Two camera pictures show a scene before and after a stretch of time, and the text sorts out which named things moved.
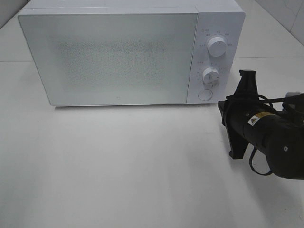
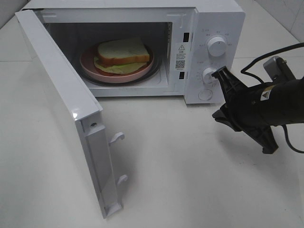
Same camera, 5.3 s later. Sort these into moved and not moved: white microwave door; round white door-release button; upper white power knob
Moved: white microwave door
Not moved: upper white power knob; round white door-release button
